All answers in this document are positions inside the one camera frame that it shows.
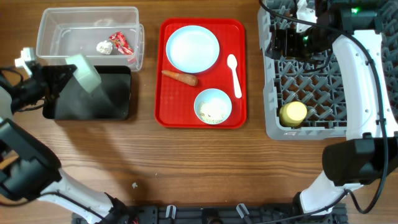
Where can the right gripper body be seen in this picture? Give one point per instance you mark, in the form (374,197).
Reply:
(293,45)

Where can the black plastic tray bin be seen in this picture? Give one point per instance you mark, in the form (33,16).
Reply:
(111,100)

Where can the rice grains pile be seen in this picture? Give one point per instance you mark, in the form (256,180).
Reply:
(212,112)

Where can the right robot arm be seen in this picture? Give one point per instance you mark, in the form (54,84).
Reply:
(353,31)

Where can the red serving tray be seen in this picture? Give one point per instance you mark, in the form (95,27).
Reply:
(174,100)

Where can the yellow plastic cup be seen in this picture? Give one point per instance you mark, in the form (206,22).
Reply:
(292,114)

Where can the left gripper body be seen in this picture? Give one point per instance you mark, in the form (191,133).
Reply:
(29,94)

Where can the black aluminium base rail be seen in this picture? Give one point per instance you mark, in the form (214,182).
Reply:
(275,213)

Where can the red snack wrapper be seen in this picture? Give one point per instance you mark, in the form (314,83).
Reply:
(122,45)

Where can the orange carrot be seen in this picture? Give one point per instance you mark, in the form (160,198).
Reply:
(182,77)

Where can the white plastic spoon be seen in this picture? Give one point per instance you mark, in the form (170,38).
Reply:
(232,63)

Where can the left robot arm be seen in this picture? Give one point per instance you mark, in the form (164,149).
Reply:
(32,171)

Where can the grey dishwasher rack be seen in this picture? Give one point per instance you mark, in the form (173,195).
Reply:
(288,80)

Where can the white tissue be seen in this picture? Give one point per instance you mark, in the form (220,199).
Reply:
(105,47)

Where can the light blue bowl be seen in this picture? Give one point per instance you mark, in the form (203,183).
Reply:
(213,94)

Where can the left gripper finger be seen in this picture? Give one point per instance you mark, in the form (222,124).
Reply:
(56,81)
(59,71)

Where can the clear plastic bin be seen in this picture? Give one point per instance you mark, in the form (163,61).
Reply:
(67,31)

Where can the light blue plate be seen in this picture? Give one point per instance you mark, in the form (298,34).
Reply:
(192,49)

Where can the mint green bowl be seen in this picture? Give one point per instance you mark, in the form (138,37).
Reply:
(85,73)

